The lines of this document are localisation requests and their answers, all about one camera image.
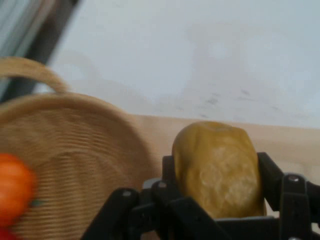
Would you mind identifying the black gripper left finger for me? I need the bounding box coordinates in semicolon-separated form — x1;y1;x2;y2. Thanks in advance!
81;154;232;240

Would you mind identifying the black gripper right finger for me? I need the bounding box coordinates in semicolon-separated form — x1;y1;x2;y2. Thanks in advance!
256;151;320;240

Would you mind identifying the yellow toy bell pepper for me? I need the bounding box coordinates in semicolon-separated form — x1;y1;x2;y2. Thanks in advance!
171;120;268;220

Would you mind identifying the orange toy tomato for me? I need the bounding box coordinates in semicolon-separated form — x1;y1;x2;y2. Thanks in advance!
0;152;39;229

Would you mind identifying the woven wicker basket with handles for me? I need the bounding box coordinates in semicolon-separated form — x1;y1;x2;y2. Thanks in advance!
0;56;161;240

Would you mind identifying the aluminium wall rail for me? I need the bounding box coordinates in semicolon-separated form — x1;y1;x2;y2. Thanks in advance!
0;0;55;61

